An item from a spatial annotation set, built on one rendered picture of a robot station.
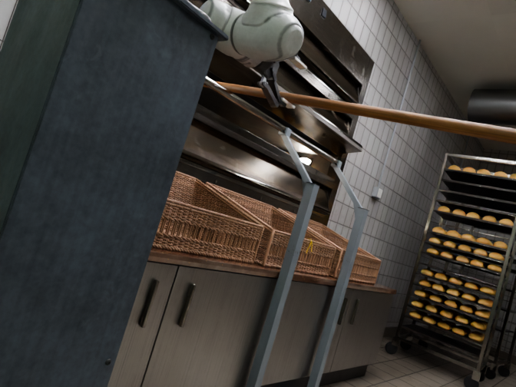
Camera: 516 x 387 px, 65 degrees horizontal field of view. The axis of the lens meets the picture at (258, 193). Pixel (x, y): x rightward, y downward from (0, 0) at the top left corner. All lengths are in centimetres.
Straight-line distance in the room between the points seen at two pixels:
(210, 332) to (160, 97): 103
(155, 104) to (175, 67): 6
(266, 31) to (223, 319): 97
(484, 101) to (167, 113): 387
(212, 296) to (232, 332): 20
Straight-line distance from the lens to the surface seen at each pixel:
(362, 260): 237
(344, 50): 285
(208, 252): 140
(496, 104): 426
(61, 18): 55
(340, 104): 116
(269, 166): 233
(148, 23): 57
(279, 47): 95
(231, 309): 150
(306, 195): 160
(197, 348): 146
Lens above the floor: 75
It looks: 4 degrees up
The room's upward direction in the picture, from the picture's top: 17 degrees clockwise
